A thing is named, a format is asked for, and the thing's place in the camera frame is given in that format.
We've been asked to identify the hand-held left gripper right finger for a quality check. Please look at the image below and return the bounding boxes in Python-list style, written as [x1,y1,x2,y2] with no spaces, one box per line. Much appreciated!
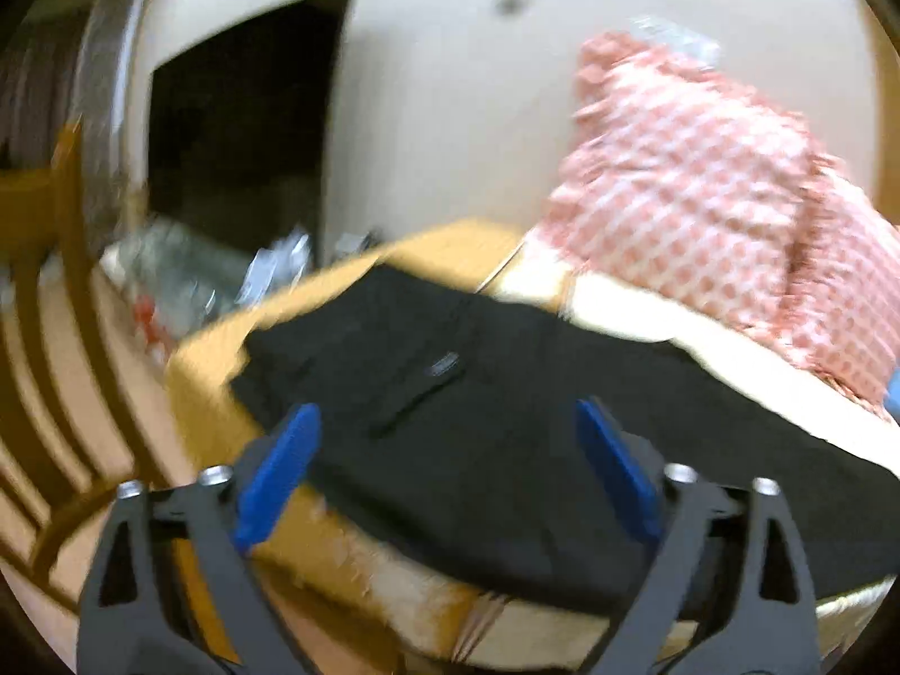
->
[575,397,822,675]

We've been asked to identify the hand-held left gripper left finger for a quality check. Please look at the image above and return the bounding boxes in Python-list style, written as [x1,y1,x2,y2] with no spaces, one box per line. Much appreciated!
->
[76,403,323,675]

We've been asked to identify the black pants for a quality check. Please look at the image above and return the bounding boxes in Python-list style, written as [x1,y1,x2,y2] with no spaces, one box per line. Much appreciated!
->
[231,264,900,614]

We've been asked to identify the yellow and cream blanket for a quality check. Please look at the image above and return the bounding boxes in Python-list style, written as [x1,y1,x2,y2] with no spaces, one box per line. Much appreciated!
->
[166,219,900,675]

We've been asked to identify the clutter of plastic bags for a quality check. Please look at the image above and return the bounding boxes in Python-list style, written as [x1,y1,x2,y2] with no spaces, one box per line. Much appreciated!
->
[102,218,384,359]

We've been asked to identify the wooden chair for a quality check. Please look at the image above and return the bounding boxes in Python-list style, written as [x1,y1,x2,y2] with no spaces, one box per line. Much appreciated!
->
[0,119,170,613]

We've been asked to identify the pink checkered pillow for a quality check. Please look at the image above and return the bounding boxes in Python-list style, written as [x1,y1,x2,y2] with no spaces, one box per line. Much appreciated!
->
[535,31,831,359]
[773,155,900,417]

